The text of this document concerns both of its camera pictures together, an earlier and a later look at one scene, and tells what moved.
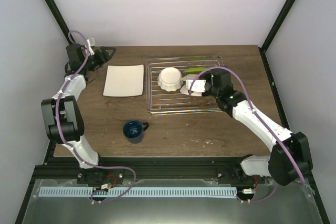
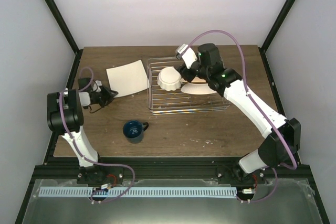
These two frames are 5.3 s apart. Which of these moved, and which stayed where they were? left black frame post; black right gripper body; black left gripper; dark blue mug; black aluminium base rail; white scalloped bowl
Moved: black right gripper body; black left gripper
Stayed: white scalloped bowl; left black frame post; dark blue mug; black aluminium base rail
